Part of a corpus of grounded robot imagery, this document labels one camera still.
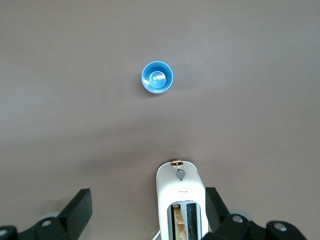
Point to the brown table cover mat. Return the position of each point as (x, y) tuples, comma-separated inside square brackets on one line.
[(75, 100)]

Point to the white two-slot toaster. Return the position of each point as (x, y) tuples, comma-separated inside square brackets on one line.
[(183, 185)]

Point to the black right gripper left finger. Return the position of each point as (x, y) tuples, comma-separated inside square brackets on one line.
[(77, 212)]

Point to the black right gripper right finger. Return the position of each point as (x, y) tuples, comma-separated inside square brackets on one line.
[(214, 207)]

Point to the blue plastic cup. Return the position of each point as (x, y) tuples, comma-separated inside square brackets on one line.
[(146, 75)]

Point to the brown toast slice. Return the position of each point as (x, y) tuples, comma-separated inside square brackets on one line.
[(179, 222)]

